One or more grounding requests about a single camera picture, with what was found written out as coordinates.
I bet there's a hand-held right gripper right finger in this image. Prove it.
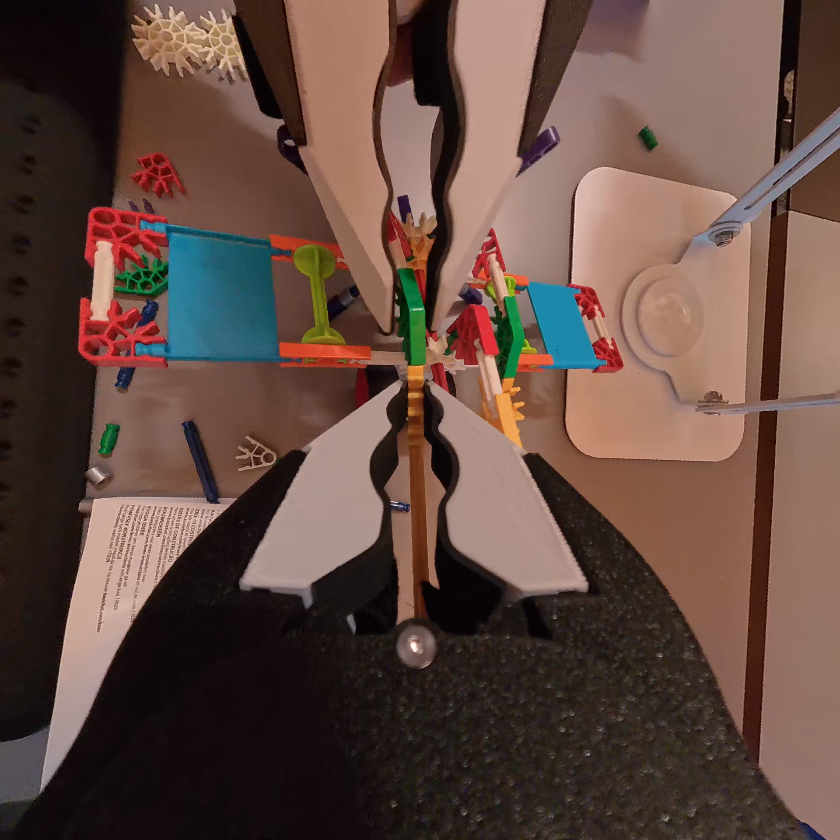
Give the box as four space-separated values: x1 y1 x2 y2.
423 382 589 602

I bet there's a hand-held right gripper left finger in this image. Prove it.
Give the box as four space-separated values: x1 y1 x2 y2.
238 381 404 601

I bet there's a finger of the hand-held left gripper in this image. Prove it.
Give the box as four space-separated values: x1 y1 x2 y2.
285 0 400 333
415 0 550 330

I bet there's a green fan connector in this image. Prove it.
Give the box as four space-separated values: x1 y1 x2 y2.
395 268 429 366
115 257 170 296

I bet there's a colourful toy rod airplane model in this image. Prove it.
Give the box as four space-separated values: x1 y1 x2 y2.
79 125 624 460

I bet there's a tan connector with green rod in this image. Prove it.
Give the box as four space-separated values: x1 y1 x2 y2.
236 435 278 472

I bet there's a dark blue rod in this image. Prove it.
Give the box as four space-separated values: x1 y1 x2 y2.
182 420 219 504
115 299 161 392

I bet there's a white snowflake connector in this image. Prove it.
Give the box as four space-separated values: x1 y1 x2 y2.
197 8 250 83
131 5 204 76

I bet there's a white stand with wooden board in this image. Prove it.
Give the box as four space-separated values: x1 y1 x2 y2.
564 98 840 462

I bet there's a red fan connector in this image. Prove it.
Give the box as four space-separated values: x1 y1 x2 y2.
131 153 186 198

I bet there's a white instruction booklet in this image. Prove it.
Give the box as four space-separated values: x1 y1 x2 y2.
42 497 237 805

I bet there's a black table inset panel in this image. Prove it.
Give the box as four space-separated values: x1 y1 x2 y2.
791 0 840 214

